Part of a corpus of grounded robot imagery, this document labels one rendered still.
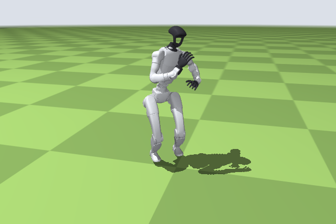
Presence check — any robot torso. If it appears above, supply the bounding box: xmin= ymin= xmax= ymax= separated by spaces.
xmin=152 ymin=46 xmax=182 ymax=103

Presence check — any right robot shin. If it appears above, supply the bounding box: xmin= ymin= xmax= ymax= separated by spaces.
xmin=151 ymin=134 xmax=162 ymax=153

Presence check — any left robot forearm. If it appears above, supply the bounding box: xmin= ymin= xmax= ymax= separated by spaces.
xmin=192 ymin=64 xmax=201 ymax=84

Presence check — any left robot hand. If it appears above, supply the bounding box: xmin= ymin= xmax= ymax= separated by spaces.
xmin=186 ymin=80 xmax=198 ymax=90

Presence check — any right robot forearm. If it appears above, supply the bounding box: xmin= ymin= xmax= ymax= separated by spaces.
xmin=151 ymin=67 xmax=180 ymax=83

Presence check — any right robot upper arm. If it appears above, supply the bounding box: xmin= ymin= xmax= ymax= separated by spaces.
xmin=150 ymin=50 xmax=164 ymax=83

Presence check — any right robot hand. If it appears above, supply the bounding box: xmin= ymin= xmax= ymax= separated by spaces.
xmin=175 ymin=51 xmax=195 ymax=75

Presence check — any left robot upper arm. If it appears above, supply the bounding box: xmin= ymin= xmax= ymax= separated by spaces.
xmin=182 ymin=51 xmax=195 ymax=72

